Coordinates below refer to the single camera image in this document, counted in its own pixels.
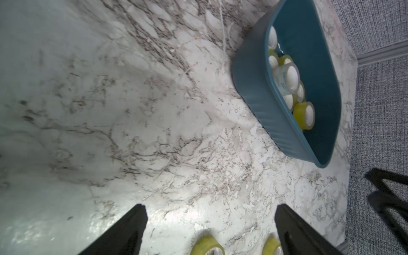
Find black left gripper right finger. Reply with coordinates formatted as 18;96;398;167
275;204;341;255

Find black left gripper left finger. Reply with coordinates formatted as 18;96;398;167
81;204;148;255

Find yellow tape roll bottom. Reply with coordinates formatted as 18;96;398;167
262;237;283;255

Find yellow tape roll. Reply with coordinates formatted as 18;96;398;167
293;81;306;105
268;52;279;72
278;55;293;66
262;237;283;255
190;235;225;255
268;26;278;51
283;95;294;112
293;102;316;130

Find grey clear tape roll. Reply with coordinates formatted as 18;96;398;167
273;62;300;96

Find teal storage box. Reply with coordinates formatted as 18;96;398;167
232;1;341;168

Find aluminium frame rails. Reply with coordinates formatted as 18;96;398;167
336;39;408;255

